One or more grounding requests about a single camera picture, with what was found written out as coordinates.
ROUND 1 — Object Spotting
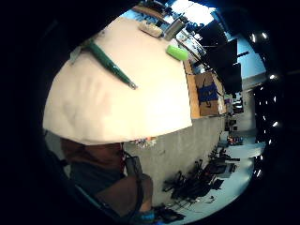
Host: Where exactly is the white tablecloth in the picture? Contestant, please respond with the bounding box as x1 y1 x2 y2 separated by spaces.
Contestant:
42 16 193 146

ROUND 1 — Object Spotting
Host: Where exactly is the grey metal cylinder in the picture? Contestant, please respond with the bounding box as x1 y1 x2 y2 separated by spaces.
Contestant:
163 17 188 42

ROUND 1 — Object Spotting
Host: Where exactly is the the person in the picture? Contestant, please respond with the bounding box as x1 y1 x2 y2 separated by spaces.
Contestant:
59 137 157 223

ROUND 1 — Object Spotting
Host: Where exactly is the cardboard box with blue print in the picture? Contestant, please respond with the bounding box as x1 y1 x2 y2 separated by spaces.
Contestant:
193 71 227 117

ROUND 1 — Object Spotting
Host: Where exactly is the bright green cylinder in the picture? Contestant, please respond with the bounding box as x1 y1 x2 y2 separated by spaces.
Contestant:
166 44 190 62

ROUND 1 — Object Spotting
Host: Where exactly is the pile of black equipment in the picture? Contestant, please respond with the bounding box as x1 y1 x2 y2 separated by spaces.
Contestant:
161 146 242 204

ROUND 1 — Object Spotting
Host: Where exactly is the black monitor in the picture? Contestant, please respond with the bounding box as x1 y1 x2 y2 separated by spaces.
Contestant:
200 22 244 95

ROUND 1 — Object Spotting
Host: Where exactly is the black chair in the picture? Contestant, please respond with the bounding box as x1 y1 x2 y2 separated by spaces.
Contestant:
123 151 145 217

